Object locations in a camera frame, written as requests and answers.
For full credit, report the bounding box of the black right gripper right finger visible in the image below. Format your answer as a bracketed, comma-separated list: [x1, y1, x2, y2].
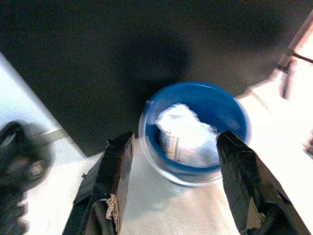
[216, 130, 311, 235]

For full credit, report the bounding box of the white crumpled rubbish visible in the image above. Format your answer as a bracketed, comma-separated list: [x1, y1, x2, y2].
[154, 104, 221, 167]

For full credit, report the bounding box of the pale wooden door frame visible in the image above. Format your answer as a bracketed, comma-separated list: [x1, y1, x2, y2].
[276, 9, 313, 74]

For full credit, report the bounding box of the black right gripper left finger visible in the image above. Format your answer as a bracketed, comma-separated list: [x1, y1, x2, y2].
[62, 131, 135, 235]

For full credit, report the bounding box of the blue plastic bucket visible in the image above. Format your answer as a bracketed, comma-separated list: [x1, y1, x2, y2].
[138, 81, 252, 187]

